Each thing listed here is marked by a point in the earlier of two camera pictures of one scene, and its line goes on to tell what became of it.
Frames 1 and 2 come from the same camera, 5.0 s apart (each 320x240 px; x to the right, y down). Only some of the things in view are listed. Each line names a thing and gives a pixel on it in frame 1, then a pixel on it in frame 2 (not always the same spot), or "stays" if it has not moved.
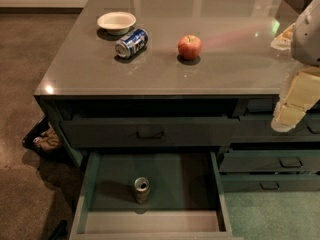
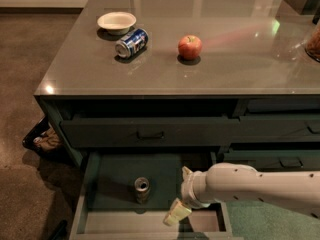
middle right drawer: [270, 161] stays
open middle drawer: [185, 200] stays
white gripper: [307, 39] -> [188, 188]
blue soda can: [131, 43] stays
